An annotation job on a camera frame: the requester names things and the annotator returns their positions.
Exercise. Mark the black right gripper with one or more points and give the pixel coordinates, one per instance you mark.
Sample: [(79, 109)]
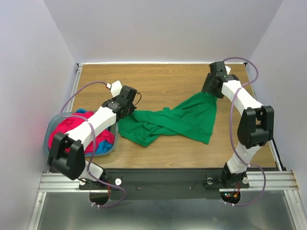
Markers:
[(209, 87)]

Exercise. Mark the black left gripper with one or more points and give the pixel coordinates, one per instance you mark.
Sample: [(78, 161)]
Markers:
[(132, 108)]

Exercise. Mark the green t shirt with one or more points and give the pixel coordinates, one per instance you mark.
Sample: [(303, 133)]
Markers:
[(194, 118)]

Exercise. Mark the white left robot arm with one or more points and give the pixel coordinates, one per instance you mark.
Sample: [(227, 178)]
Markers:
[(66, 154)]

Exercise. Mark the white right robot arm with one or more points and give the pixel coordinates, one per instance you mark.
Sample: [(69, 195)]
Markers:
[(256, 124)]

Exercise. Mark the grey plastic bin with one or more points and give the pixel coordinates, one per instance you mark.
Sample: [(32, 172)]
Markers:
[(51, 127)]

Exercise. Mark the blue t shirt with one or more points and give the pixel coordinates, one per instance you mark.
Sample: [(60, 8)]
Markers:
[(105, 140)]

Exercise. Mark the pink t shirt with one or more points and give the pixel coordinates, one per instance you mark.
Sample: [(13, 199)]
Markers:
[(79, 131)]

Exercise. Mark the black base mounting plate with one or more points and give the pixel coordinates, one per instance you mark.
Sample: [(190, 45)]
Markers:
[(161, 184)]

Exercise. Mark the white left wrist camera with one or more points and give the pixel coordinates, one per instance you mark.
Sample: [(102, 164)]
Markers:
[(114, 88)]

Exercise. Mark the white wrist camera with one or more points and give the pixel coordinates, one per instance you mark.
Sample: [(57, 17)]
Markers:
[(114, 88), (228, 69)]

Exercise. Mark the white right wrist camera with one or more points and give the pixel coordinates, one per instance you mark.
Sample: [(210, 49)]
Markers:
[(228, 69)]

